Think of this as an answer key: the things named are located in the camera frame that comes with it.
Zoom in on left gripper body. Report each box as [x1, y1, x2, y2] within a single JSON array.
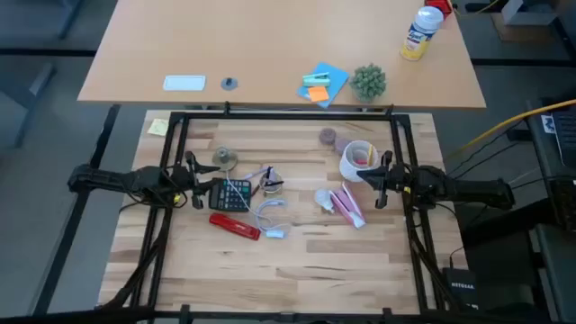
[[182, 149, 212, 211]]

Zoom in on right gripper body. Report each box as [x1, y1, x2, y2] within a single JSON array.
[[376, 149, 410, 211]]

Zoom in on round lamp socket base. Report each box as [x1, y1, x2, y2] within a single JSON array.
[[211, 146, 239, 172]]

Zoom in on purple pen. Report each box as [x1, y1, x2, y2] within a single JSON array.
[[241, 166, 271, 180]]

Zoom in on white lightbulb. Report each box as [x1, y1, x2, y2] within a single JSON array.
[[313, 188, 337, 214]]

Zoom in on white lamp cord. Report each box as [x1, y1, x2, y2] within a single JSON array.
[[223, 169, 290, 239]]

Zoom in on white ribbed cup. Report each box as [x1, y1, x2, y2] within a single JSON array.
[[339, 139, 381, 183]]

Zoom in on black calculator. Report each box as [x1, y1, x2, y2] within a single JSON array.
[[208, 178, 253, 213]]

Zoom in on mauve round coaster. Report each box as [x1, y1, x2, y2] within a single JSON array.
[[333, 136, 352, 156]]

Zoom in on red stapler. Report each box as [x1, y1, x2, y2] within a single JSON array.
[[208, 212, 262, 242]]

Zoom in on yellow sticky note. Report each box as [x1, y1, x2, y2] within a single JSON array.
[[147, 118, 170, 138]]

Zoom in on white rectangular card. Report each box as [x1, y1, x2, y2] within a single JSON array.
[[162, 74, 207, 93]]

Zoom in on green succulent plant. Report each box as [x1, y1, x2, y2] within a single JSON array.
[[348, 62, 388, 104]]

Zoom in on orange sticky notes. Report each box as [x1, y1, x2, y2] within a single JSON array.
[[307, 85, 331, 104]]

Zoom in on blue notebook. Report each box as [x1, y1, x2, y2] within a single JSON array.
[[295, 61, 351, 110]]

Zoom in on mint green stapler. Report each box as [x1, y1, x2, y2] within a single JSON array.
[[301, 71, 332, 88]]

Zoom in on tan wooden desk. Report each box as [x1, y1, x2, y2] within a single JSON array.
[[76, 0, 488, 111]]

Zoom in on yellow disinfectant wipes canister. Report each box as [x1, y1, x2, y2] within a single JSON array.
[[399, 5, 446, 62]]

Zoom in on black keyboard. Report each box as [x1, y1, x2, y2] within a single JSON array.
[[546, 177, 576, 233]]

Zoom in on black laptop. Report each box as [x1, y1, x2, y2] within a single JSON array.
[[537, 107, 576, 170]]

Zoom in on red object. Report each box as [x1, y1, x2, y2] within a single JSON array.
[[425, 0, 454, 19]]

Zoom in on grey table leg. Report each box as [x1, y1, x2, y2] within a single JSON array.
[[0, 62, 58, 149], [56, 0, 86, 40]]

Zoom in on brown cardboard sheet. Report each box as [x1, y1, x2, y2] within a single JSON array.
[[490, 12, 563, 44]]

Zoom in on grey box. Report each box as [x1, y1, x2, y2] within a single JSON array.
[[500, 0, 559, 27]]

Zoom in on black cable bundle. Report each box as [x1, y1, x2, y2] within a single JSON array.
[[101, 204, 175, 311], [407, 215, 455, 311]]

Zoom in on black metal rig frame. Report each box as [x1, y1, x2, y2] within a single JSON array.
[[129, 102, 456, 324]]

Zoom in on yellow cable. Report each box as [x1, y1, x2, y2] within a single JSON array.
[[452, 0, 501, 18], [445, 98, 576, 157]]

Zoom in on black network switch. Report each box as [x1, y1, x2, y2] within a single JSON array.
[[442, 266, 480, 311]]

